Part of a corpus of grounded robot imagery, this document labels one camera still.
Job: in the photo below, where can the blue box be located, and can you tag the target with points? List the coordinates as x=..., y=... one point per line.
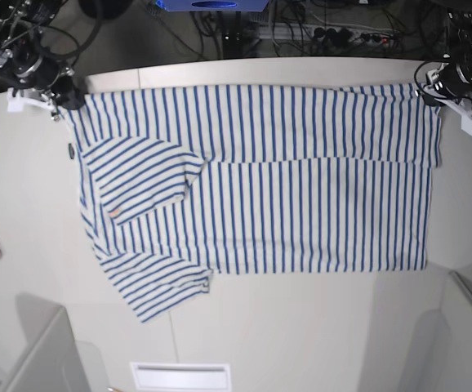
x=212, y=5

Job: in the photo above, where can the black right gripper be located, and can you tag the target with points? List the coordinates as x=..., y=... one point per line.
x=23, y=67

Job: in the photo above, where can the white power strip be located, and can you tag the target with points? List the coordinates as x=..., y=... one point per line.
x=286, y=31

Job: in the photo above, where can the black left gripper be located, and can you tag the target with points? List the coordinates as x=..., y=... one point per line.
x=450, y=81

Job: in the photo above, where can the grey right bin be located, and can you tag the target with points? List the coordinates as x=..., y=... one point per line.
x=448, y=362

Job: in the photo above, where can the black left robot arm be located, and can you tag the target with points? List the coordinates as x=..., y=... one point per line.
x=458, y=23

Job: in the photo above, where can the blue white striped T-shirt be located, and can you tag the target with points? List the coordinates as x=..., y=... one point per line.
x=178, y=184

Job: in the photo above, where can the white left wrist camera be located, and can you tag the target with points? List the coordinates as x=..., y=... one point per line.
x=463, y=107

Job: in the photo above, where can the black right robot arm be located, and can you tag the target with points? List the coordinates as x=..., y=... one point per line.
x=30, y=19

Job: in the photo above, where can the white table slot plate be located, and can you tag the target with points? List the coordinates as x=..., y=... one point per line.
x=181, y=377

